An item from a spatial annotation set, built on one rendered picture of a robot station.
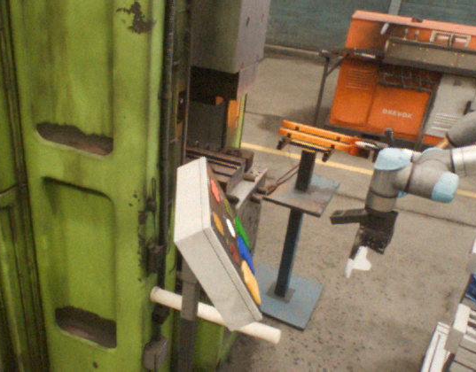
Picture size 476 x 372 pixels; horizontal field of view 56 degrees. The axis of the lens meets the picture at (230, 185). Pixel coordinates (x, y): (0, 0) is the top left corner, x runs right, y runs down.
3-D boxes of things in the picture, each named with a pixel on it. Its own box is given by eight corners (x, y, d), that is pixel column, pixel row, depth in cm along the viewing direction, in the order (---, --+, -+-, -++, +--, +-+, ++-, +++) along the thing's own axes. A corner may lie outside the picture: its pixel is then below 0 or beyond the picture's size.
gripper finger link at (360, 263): (362, 284, 115) (376, 251, 116) (341, 275, 118) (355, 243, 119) (364, 284, 118) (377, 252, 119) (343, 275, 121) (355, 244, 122)
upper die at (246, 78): (255, 87, 157) (259, 60, 152) (236, 101, 140) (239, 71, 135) (150, 66, 168) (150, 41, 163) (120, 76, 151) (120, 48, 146)
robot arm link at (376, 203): (364, 191, 113) (373, 181, 119) (360, 207, 115) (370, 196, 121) (394, 202, 110) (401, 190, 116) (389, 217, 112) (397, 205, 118)
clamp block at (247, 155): (253, 166, 183) (254, 151, 180) (245, 174, 176) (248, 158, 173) (225, 158, 186) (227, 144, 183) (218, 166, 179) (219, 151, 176)
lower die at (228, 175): (243, 177, 173) (245, 157, 169) (225, 198, 156) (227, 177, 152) (148, 152, 184) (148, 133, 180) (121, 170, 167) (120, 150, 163)
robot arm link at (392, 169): (413, 162, 104) (377, 153, 107) (400, 203, 109) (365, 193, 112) (416, 151, 111) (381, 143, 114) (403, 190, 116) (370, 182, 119)
